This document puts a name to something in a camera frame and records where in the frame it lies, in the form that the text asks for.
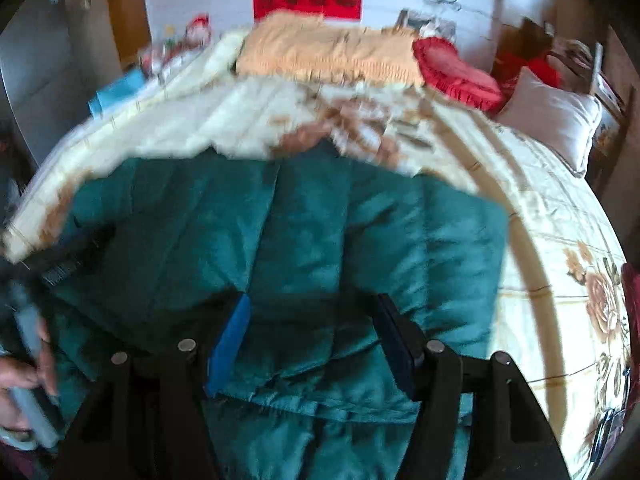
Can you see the person's left hand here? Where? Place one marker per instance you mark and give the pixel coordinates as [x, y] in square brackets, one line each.
[17, 372]

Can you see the folded cream checked quilt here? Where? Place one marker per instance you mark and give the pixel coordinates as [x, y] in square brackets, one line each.
[210, 70]

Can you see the golden frilled pillow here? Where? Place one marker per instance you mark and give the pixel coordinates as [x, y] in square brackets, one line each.
[325, 52]

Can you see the green quilted jacket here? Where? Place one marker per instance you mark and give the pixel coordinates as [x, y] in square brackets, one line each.
[300, 240]

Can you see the red frilled pillow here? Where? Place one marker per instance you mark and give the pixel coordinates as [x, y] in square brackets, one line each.
[455, 72]

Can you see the pink plush pig toy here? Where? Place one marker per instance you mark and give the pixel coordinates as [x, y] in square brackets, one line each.
[199, 30]

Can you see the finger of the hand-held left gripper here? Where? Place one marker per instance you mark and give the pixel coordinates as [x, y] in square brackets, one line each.
[70, 255]

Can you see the wooden door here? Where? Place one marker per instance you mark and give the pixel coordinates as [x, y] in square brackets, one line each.
[127, 15]

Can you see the white pillow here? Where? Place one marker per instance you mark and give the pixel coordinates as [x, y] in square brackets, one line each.
[550, 117]

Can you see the cream floral checked blanket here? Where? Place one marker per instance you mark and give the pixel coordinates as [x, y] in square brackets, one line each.
[540, 240]

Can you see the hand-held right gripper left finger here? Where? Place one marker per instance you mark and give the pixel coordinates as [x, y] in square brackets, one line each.
[230, 345]

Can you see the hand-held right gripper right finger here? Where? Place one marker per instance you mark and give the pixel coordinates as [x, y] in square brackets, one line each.
[400, 352]

